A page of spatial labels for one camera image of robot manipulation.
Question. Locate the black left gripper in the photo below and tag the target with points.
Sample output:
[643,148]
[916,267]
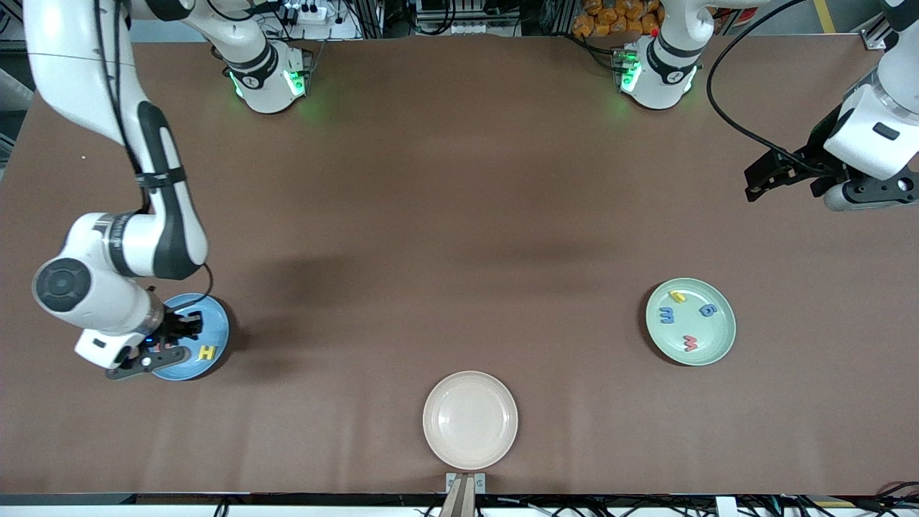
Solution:
[816,153]

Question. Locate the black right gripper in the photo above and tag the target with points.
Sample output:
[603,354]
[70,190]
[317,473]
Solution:
[174,324]

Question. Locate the yellow foam letter H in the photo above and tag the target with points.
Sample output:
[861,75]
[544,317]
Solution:
[207,352]

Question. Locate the blue foam letter a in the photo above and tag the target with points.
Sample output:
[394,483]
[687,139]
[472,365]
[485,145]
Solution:
[704,311]

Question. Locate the blue foam letter m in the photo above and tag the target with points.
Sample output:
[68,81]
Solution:
[667,310]

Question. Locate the red foam letter w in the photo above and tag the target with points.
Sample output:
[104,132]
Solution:
[691,343]

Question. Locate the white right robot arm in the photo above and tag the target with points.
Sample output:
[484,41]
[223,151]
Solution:
[108,251]

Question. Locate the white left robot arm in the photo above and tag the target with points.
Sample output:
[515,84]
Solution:
[664,72]

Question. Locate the blue plate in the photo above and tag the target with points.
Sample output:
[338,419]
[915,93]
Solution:
[215,323]

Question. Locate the green plate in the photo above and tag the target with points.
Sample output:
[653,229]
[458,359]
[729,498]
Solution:
[718,337]

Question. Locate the beige plate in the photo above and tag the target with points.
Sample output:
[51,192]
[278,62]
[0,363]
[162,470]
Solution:
[470,420]

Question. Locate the orange snack bags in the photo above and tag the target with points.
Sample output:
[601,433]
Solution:
[610,18]

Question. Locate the white power strip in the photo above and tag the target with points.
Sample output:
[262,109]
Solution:
[309,12]

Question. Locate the background electronics rack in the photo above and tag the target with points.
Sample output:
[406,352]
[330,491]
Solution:
[459,18]

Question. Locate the aluminium frame profile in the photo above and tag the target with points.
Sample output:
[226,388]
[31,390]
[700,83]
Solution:
[876,36]

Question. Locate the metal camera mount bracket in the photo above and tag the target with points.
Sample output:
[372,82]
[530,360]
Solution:
[465,485]

